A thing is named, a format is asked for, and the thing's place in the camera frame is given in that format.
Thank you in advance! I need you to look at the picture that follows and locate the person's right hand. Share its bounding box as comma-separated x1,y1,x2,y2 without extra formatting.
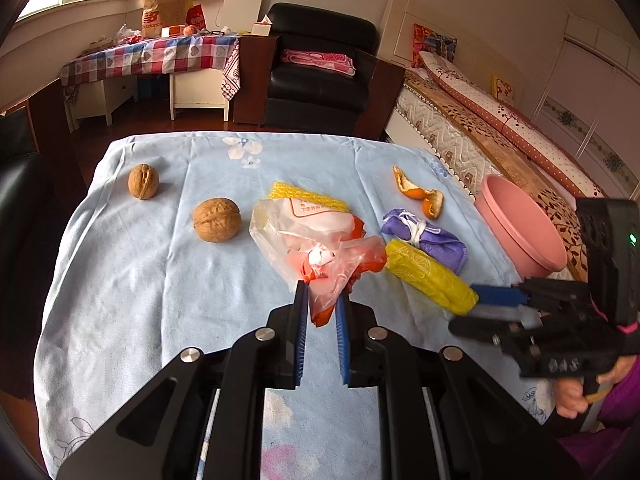
553,356,637,419

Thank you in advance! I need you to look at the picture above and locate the walnut near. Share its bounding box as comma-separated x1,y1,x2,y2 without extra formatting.
192,197,242,243

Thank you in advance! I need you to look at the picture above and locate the walnut far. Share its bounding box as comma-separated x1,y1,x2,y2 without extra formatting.
127,164,160,200

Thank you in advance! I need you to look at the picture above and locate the black leather armchair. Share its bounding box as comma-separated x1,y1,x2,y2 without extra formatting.
231,2,405,140

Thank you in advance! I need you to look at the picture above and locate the yellow small cushion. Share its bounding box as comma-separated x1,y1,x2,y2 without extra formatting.
491,75,515,106

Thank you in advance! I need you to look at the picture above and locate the orange peel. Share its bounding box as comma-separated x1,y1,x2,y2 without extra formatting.
392,166,444,220

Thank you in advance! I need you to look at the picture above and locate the pink plastic bin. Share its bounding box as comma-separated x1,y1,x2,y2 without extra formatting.
475,174,567,278

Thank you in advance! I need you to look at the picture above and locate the bed with patterned cover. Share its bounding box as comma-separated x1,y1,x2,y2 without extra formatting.
377,0,616,281

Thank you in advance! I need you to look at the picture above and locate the tissue box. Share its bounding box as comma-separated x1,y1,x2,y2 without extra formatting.
250,15,272,37

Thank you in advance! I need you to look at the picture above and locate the clear red plastic bag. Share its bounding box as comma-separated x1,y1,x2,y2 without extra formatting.
250,197,386,327

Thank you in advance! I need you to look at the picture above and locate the rolled white red quilt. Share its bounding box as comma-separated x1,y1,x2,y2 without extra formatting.
419,51,605,198

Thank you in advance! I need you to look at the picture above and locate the white desk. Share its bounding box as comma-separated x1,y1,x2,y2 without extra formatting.
64,68,230,131

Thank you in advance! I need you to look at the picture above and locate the pink folded blanket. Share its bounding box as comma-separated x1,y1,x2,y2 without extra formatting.
281,49,356,77

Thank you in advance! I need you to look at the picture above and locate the brown paper shopping bag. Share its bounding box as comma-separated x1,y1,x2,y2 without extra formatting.
140,0,193,38

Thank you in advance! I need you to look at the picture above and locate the colourful pillow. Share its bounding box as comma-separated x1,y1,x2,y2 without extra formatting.
411,24,458,67

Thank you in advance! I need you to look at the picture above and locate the yellow plastic bag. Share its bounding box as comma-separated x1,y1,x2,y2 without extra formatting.
385,240,480,315

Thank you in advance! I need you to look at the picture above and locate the white wardrobe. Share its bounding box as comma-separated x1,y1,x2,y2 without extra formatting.
534,15,639,200

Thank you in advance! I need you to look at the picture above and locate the black leather sofa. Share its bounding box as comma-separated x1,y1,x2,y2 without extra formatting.
1,105,87,400

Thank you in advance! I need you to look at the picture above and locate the checkered table cloth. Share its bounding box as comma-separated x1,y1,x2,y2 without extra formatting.
60,35,241,101

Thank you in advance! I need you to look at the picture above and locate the walnut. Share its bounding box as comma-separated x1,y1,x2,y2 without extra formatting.
192,197,242,243
127,164,160,200

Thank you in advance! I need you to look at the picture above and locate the light blue table cloth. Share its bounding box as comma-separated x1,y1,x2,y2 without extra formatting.
34,132,546,479

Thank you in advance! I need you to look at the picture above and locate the yellow foam net sleeve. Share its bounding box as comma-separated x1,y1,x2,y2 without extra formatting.
268,181,349,212

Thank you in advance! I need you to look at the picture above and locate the red gift bag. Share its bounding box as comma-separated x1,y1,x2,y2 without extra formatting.
186,4,206,30

